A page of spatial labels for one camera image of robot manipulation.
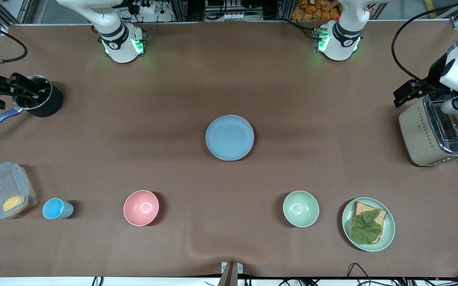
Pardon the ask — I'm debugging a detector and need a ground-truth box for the blue plate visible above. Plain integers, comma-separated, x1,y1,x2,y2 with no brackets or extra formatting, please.
205,115,254,161

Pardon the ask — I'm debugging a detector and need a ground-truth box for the beige chrome toaster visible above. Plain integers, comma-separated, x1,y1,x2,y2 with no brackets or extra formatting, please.
398,92,458,167

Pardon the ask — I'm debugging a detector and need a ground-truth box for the yellow round food piece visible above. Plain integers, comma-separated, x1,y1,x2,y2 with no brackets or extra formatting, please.
2,195,29,213

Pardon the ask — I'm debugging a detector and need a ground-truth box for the blue cup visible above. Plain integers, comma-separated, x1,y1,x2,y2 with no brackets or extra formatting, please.
42,198,74,220

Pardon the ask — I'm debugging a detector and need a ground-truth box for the brown bread slice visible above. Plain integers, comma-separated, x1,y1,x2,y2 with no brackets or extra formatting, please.
351,201,388,244

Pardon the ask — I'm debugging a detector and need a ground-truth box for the green lettuce leaf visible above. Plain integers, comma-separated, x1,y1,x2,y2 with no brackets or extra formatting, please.
351,210,383,244

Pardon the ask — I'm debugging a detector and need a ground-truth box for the green plate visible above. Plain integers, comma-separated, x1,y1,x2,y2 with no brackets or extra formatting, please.
342,197,396,252

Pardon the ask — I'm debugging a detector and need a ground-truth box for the white power strip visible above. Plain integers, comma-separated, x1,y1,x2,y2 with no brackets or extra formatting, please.
133,0,159,15

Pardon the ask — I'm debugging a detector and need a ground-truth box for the green bowl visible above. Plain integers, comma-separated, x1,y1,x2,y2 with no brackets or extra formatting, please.
283,191,320,228

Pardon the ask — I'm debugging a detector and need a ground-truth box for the pink bowl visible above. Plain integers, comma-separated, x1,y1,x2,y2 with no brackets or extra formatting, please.
123,190,160,227

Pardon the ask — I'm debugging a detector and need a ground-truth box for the brown table cloth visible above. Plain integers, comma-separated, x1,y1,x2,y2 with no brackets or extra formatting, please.
0,22,458,278

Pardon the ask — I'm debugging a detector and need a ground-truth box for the black pot with blue handle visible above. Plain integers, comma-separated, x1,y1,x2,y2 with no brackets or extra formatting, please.
0,75,64,137

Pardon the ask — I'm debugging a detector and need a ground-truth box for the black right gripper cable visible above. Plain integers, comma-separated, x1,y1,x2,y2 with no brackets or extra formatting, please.
0,17,29,67

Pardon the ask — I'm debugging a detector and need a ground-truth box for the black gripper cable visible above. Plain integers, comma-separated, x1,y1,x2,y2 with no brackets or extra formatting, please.
0,17,29,67
391,0,458,86

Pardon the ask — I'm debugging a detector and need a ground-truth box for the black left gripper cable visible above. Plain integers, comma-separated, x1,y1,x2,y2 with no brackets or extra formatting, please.
391,0,458,86

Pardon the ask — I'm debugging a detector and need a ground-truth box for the black looped floor cable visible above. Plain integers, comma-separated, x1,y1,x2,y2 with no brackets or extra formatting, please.
346,262,378,286

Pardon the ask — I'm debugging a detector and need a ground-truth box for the grey metal bracket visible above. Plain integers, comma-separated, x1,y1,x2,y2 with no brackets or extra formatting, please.
218,261,243,286

